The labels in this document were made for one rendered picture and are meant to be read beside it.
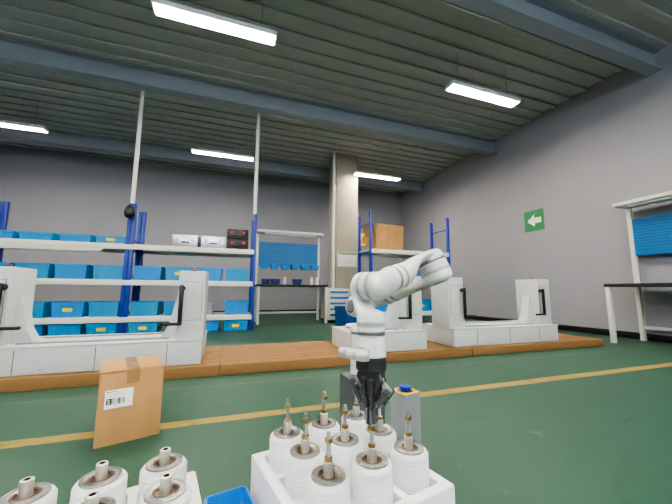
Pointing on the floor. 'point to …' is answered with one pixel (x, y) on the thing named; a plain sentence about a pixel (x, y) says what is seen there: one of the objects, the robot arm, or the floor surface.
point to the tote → (343, 316)
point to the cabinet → (333, 302)
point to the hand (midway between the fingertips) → (371, 416)
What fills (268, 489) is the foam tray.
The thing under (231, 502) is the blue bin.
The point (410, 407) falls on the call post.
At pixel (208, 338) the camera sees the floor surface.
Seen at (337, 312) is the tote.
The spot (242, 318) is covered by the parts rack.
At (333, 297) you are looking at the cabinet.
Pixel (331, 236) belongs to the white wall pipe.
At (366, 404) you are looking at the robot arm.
